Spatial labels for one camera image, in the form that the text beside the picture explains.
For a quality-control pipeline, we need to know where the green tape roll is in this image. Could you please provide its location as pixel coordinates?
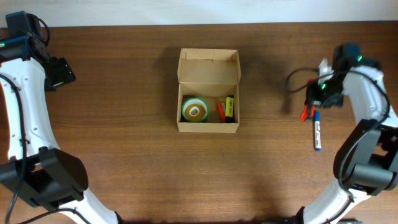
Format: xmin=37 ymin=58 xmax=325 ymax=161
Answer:
xmin=181 ymin=98 xmax=209 ymax=123

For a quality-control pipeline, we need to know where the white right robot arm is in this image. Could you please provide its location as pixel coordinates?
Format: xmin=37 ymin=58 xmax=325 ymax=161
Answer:
xmin=294 ymin=44 xmax=397 ymax=223

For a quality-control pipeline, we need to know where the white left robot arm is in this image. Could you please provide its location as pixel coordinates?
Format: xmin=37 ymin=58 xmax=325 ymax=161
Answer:
xmin=1 ymin=11 xmax=122 ymax=223

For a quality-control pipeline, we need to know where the yellow highlighter marker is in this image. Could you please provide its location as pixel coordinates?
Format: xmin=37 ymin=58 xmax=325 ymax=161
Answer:
xmin=224 ymin=95 xmax=234 ymax=123

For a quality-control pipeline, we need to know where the red black stapler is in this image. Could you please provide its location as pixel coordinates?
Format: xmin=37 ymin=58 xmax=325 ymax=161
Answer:
xmin=217 ymin=102 xmax=226 ymax=123

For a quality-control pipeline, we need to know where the orange utility knife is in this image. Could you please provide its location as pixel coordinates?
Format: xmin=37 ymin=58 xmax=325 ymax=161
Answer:
xmin=300 ymin=79 xmax=315 ymax=121

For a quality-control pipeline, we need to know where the small yellow tape roll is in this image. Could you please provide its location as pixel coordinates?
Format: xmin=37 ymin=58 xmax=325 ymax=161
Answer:
xmin=183 ymin=103 xmax=206 ymax=122

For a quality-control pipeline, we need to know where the brown cardboard box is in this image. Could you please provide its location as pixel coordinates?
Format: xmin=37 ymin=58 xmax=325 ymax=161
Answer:
xmin=177 ymin=48 xmax=241 ymax=133

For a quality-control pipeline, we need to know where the blue white marker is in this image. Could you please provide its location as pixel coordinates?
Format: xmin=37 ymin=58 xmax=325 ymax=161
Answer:
xmin=313 ymin=111 xmax=322 ymax=151

